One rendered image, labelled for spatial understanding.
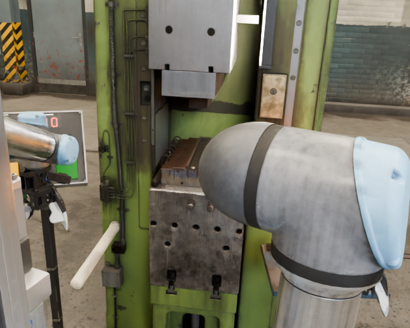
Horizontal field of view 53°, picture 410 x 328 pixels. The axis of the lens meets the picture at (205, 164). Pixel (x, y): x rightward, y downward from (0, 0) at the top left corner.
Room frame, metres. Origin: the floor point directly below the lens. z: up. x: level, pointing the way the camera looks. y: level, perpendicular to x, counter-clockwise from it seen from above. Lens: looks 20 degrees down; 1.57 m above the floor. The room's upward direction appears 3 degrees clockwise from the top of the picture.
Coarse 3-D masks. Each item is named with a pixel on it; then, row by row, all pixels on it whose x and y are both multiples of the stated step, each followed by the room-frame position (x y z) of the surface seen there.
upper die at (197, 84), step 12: (168, 72) 1.53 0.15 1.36; (180, 72) 1.52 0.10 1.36; (192, 72) 1.52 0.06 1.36; (204, 72) 1.51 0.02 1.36; (168, 84) 1.53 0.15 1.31; (180, 84) 1.52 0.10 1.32; (192, 84) 1.52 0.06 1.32; (204, 84) 1.51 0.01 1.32; (216, 84) 1.54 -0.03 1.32; (180, 96) 1.52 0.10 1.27; (192, 96) 1.52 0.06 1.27; (204, 96) 1.51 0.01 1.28
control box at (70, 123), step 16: (16, 112) 1.46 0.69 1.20; (48, 112) 1.50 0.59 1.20; (64, 112) 1.51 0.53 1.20; (80, 112) 1.53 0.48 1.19; (48, 128) 1.47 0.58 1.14; (64, 128) 1.48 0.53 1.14; (80, 128) 1.50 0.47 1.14; (80, 144) 1.47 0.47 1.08; (16, 160) 1.38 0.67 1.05; (80, 160) 1.44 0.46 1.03; (80, 176) 1.41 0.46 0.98
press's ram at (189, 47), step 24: (168, 0) 1.53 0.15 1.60; (192, 0) 1.52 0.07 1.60; (216, 0) 1.51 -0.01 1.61; (168, 24) 1.53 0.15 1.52; (192, 24) 1.52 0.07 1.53; (216, 24) 1.51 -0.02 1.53; (168, 48) 1.53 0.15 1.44; (192, 48) 1.52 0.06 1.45; (216, 48) 1.51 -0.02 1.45; (216, 72) 1.51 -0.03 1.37
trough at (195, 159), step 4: (200, 140) 1.89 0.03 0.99; (204, 140) 1.92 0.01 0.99; (200, 144) 1.85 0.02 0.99; (204, 144) 1.85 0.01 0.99; (196, 148) 1.74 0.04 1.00; (200, 148) 1.79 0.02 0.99; (196, 152) 1.73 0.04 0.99; (200, 152) 1.73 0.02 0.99; (196, 156) 1.68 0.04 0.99; (200, 156) 1.68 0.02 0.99; (192, 160) 1.62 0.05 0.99; (196, 160) 1.63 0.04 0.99; (192, 164) 1.58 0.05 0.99; (196, 164) 1.58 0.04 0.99; (188, 168) 1.52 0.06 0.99; (196, 168) 1.54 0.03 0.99
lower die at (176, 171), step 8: (184, 144) 1.85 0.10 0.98; (192, 144) 1.83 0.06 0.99; (176, 152) 1.73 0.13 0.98; (184, 152) 1.71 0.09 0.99; (192, 152) 1.69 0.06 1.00; (168, 160) 1.63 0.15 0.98; (176, 160) 1.61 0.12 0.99; (184, 160) 1.61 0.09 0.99; (168, 168) 1.54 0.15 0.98; (176, 168) 1.52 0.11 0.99; (184, 168) 1.52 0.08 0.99; (168, 176) 1.53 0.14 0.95; (176, 176) 1.52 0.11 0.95; (184, 176) 1.52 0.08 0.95; (192, 176) 1.52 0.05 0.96; (176, 184) 1.52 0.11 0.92; (184, 184) 1.52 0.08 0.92; (192, 184) 1.52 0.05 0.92
